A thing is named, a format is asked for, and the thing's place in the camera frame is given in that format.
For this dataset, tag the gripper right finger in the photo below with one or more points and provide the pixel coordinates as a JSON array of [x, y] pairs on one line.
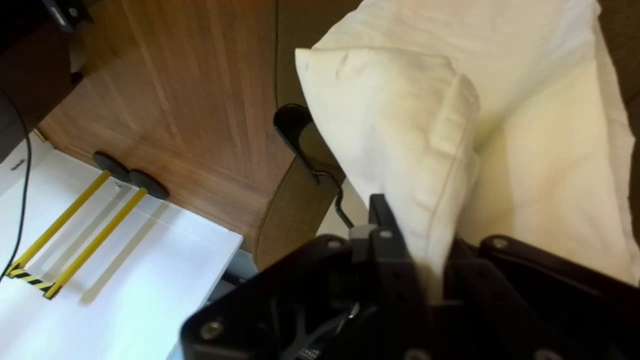
[[540, 300]]

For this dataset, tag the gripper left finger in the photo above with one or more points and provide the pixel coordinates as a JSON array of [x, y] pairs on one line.
[[300, 295]]

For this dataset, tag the white towel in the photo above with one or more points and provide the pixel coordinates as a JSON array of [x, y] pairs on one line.
[[400, 130]]

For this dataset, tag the white board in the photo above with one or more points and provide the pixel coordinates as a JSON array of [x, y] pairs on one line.
[[150, 280]]

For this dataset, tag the black metal hook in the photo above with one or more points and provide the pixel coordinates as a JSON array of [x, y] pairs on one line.
[[292, 122]]

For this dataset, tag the yellow stand with black feet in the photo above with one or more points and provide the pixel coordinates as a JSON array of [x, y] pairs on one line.
[[95, 242]]

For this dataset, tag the dark brown furniture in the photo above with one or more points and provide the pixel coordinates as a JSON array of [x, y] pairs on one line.
[[25, 75]]

